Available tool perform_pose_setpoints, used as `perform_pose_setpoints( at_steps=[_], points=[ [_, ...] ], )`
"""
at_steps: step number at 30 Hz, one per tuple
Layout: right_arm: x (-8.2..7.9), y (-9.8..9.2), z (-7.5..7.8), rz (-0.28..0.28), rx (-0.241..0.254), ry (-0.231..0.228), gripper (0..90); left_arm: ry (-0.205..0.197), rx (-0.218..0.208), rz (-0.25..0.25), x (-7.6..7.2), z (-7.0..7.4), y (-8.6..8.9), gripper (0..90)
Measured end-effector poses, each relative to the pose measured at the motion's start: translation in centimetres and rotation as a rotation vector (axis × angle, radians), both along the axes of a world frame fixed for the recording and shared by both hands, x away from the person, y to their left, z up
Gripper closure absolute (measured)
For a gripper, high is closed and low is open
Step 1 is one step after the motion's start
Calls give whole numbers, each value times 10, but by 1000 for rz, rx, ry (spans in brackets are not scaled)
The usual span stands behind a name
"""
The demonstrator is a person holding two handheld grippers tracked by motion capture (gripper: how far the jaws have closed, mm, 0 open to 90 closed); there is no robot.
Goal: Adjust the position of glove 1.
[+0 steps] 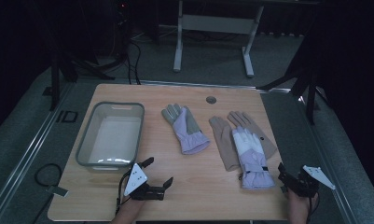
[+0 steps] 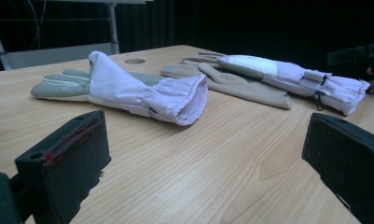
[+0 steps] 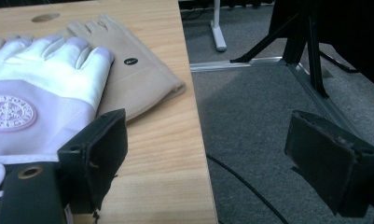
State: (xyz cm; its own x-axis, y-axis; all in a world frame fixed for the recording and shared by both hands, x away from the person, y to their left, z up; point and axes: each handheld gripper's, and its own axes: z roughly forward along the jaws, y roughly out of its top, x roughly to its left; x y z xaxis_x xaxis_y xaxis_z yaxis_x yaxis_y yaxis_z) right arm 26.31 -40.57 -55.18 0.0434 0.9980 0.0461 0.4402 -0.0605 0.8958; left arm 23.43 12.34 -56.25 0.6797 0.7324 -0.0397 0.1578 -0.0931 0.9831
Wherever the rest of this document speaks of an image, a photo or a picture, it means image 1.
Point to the gray table grommet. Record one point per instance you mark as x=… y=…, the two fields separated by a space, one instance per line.
x=211 y=100

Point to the black metal stand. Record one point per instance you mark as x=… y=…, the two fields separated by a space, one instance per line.
x=54 y=84
x=310 y=93

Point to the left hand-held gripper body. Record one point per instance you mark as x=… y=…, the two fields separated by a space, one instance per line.
x=135 y=180

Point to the metal floor rail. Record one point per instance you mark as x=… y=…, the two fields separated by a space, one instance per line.
x=330 y=174
x=26 y=155

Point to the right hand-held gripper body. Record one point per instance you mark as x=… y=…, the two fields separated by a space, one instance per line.
x=302 y=185

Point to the person's left hand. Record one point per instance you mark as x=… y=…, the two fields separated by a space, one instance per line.
x=127 y=211

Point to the metal floor strip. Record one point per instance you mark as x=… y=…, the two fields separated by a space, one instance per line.
x=206 y=84

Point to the purple and white glove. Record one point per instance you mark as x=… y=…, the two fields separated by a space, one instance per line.
x=253 y=161

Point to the person's right hand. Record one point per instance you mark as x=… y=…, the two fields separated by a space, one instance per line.
x=298 y=208

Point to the white desk frame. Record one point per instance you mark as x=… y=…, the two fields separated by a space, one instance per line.
x=218 y=24

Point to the purple and gray glove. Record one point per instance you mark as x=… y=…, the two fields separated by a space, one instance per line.
x=187 y=137

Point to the dark device with red light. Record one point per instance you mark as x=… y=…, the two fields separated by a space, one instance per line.
x=122 y=5

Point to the gray flat tag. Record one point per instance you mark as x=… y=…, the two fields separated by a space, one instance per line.
x=58 y=191

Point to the gray plastic bin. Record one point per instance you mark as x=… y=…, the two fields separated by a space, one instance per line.
x=113 y=140

